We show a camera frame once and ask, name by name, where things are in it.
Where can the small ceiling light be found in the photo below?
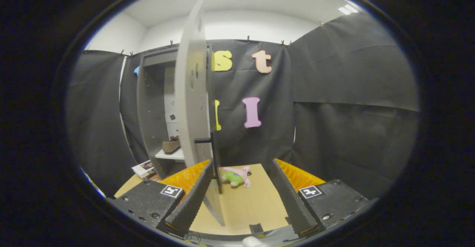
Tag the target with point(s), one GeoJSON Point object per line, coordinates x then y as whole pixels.
{"type": "Point", "coordinates": [348, 9]}

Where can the grey shoe cabinet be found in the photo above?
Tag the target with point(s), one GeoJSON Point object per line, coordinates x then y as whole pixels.
{"type": "Point", "coordinates": [150, 109]}

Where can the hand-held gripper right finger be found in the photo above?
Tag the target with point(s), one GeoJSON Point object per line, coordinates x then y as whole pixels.
{"type": "Point", "coordinates": [289, 202]}

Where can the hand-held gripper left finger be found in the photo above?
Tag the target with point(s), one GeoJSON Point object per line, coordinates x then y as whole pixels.
{"type": "Point", "coordinates": [193, 198]}

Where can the pink green plush toy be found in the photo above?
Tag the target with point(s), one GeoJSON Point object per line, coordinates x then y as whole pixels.
{"type": "Point", "coordinates": [235, 175]}

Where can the white book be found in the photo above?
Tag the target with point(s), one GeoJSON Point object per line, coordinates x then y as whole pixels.
{"type": "Point", "coordinates": [144, 168]}

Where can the grey shoe cabinet door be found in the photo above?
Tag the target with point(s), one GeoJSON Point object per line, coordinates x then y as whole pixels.
{"type": "Point", "coordinates": [191, 109]}

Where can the black backdrop cloth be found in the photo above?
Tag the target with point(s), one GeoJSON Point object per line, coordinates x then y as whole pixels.
{"type": "Point", "coordinates": [334, 109]}

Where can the small black clip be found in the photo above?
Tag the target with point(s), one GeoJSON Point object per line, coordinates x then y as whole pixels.
{"type": "Point", "coordinates": [256, 228]}

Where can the brown shoe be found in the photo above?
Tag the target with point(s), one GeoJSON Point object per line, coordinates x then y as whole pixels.
{"type": "Point", "coordinates": [170, 145]}

